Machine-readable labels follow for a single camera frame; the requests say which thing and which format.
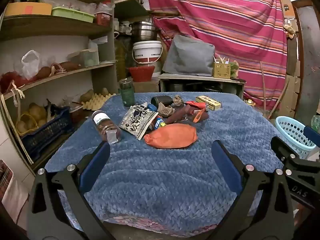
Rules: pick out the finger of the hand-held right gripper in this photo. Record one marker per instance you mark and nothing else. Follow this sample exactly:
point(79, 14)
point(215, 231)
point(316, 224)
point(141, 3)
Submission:
point(281, 146)
point(312, 133)

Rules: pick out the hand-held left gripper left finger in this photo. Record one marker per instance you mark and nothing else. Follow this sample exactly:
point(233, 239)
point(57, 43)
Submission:
point(96, 166)

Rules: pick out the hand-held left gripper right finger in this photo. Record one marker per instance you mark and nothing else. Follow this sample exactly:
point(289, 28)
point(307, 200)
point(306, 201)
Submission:
point(226, 166)

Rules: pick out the light blue plastic basket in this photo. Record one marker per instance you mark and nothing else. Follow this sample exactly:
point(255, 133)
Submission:
point(290, 130)

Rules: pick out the black and white snack packet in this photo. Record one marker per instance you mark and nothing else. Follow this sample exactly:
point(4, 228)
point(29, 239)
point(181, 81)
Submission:
point(136, 121)

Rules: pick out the orange plastic bag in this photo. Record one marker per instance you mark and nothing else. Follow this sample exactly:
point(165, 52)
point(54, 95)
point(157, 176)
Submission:
point(172, 136)

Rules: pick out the yellow printed box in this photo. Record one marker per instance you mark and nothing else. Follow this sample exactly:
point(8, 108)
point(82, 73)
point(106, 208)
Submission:
point(208, 102)

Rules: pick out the blue snack packet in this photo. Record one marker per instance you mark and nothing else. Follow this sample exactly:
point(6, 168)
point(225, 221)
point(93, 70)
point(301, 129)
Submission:
point(159, 124)

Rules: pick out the green plastic item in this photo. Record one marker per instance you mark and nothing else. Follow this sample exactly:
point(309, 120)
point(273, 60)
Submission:
point(315, 122)

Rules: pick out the brown spice jar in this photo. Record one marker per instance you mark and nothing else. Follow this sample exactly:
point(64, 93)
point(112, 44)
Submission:
point(102, 125)

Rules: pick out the small oil bottle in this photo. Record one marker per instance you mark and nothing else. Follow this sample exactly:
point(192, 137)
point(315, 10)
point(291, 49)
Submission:
point(249, 102)

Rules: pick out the dark blue plastic crate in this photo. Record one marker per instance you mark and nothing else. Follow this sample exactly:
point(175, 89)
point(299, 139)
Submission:
point(47, 132)

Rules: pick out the egg carton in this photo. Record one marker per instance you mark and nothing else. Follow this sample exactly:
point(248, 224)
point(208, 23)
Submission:
point(96, 103)

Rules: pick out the blue quilted blanket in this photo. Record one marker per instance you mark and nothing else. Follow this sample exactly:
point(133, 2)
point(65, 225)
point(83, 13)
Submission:
point(162, 180)

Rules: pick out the red foil packet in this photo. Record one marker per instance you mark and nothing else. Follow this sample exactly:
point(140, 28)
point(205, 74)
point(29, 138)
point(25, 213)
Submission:
point(193, 104)

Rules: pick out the dark red rectangular block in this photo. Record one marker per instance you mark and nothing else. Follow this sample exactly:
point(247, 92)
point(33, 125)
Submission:
point(178, 114)

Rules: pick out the green glass bottle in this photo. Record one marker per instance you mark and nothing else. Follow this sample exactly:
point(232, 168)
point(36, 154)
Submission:
point(127, 95)

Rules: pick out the black pan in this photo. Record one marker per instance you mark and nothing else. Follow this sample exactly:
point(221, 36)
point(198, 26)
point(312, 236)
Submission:
point(212, 88)

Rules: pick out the pile of potatoes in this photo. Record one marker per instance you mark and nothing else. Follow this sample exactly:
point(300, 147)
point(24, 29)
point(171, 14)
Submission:
point(35, 115)

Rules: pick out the crumpled brown paper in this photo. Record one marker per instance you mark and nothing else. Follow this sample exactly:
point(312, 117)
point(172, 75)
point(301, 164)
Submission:
point(178, 101)

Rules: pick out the crumpled brown wrapper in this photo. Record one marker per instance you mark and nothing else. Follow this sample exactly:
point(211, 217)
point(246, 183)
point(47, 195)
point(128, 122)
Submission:
point(165, 110)

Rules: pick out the green leafy bunch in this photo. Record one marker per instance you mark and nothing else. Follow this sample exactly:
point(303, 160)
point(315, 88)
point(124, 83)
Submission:
point(234, 68)

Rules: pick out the low grey cabinet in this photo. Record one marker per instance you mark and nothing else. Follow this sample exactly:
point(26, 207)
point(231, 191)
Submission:
point(200, 77)

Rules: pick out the cardboard box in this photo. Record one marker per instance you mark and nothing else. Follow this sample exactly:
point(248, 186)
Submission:
point(146, 86)

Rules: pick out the wooden utensil holder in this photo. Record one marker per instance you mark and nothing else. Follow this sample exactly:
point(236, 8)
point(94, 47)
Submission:
point(221, 70)

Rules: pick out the red plastic basin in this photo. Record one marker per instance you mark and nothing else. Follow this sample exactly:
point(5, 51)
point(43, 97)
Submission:
point(141, 73)

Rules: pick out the sweet potato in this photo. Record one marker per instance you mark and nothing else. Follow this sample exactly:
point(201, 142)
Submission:
point(43, 72)
point(68, 66)

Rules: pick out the beige lumpy object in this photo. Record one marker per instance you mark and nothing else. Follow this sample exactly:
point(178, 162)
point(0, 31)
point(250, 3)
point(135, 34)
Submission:
point(290, 30)

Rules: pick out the clear plastic container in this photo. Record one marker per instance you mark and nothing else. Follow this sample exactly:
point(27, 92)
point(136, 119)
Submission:
point(90, 57)

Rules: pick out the large oil bottle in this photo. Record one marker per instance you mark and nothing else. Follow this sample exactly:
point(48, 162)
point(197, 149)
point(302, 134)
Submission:
point(120, 55)

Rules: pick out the grey cushion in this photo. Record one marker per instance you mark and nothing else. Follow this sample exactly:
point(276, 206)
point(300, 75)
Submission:
point(190, 55)

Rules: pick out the red mesh bag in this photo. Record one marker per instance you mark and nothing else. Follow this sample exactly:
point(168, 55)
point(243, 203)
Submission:
point(10, 82)

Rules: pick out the white plastic bag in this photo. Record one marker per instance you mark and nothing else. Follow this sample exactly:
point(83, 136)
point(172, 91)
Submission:
point(30, 65)

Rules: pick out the white plastic bucket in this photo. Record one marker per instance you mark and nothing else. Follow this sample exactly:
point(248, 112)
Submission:
point(147, 52)

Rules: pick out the cardboard sheets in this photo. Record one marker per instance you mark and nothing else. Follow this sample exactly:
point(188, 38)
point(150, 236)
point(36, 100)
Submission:
point(287, 7)

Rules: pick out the striped pink cloth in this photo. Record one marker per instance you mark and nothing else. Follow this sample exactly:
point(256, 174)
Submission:
point(225, 17)

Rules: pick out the steel pot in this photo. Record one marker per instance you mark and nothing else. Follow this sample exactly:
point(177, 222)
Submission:
point(142, 31)

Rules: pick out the wooden shelf unit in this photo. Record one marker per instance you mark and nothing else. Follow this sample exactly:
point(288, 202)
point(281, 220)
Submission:
point(50, 26)

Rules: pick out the red plastic basket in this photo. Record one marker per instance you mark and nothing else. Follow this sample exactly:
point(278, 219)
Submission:
point(103, 18)

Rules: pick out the green plastic tray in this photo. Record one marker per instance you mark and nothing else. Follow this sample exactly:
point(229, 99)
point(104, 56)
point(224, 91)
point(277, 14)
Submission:
point(72, 15)

